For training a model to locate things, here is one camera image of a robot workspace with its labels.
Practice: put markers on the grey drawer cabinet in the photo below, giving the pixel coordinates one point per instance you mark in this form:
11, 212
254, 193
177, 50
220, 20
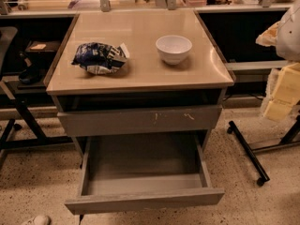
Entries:
144, 81

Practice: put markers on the black wheeled stand leg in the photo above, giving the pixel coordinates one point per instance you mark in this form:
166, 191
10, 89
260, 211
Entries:
256, 163

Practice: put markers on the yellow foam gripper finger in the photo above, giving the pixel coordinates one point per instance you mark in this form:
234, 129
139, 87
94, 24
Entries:
282, 92

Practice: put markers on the grey top drawer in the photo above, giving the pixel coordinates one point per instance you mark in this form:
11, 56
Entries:
144, 120

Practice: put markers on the grey metal bench rail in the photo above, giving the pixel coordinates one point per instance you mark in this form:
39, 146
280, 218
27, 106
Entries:
253, 72

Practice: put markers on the grey drawer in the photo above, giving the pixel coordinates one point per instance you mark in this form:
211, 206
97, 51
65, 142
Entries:
143, 171
144, 120

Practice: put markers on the black bag under bench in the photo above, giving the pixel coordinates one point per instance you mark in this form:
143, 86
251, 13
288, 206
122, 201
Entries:
31, 74

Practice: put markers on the white ceramic bowl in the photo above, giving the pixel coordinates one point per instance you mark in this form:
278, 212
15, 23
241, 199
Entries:
173, 49

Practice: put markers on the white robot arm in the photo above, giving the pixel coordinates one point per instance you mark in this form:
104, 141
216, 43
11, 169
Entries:
284, 35

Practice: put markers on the crumpled blue chip bag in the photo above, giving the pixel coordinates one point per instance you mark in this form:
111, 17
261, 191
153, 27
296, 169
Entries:
100, 59

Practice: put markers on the dark box with note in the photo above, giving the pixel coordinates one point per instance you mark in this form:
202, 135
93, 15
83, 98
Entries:
42, 48

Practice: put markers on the white shoe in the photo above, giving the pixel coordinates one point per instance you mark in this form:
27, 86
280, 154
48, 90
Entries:
38, 220

